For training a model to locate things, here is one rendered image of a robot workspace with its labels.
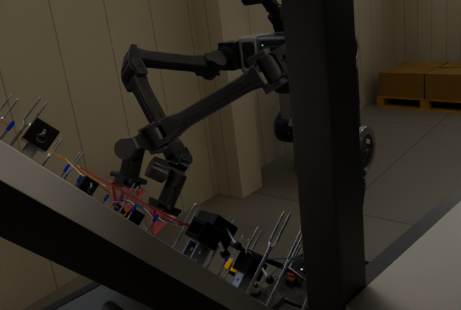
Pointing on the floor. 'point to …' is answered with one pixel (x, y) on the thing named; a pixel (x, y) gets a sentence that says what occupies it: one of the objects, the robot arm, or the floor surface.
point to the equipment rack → (350, 165)
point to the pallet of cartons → (421, 86)
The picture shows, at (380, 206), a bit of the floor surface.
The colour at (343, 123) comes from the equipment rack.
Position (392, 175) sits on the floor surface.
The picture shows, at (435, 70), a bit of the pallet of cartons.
